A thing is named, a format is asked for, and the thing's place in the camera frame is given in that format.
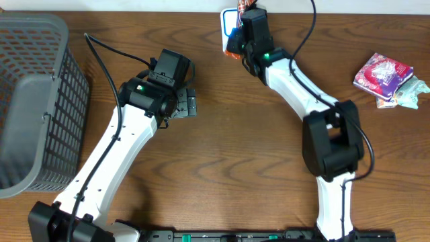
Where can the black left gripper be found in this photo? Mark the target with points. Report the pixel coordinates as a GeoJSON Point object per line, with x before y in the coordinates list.
{"type": "Point", "coordinates": [187, 101]}

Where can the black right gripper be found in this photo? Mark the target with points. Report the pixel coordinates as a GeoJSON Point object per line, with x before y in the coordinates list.
{"type": "Point", "coordinates": [234, 44]}

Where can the orange red chocolate bar wrapper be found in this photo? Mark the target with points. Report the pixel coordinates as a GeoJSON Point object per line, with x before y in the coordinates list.
{"type": "Point", "coordinates": [242, 6]}

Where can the red purple snack bag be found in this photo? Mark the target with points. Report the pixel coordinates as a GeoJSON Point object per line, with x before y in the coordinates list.
{"type": "Point", "coordinates": [381, 76]}

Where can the small orange box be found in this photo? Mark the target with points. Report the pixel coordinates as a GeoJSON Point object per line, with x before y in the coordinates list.
{"type": "Point", "coordinates": [383, 104]}

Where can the mint green wipes pack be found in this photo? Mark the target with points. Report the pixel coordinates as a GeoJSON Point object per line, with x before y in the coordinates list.
{"type": "Point", "coordinates": [407, 94]}

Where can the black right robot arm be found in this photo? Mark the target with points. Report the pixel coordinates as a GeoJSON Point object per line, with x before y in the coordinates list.
{"type": "Point", "coordinates": [332, 139]}

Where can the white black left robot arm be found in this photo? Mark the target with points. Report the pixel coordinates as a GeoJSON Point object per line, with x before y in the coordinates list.
{"type": "Point", "coordinates": [146, 103]}

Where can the white barcode scanner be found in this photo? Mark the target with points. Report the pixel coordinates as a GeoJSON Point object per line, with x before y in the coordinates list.
{"type": "Point", "coordinates": [228, 21]}

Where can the dark grey plastic basket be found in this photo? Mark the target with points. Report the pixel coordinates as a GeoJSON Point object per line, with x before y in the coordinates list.
{"type": "Point", "coordinates": [44, 101]}

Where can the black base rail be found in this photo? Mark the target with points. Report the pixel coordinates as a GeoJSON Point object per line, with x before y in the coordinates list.
{"type": "Point", "coordinates": [299, 235]}

